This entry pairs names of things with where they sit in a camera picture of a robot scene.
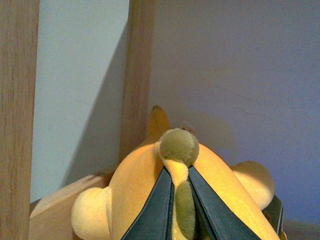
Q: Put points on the green toy hang tag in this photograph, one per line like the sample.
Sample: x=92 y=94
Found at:
x=274 y=214

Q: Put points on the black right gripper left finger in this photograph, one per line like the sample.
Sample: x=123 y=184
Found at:
x=154 y=222

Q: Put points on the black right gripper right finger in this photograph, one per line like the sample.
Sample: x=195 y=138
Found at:
x=219 y=221

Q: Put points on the wooden shelf unit right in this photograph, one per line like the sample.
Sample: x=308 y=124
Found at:
x=74 y=79

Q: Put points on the yellow plush toy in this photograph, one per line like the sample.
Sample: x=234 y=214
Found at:
x=107 y=213

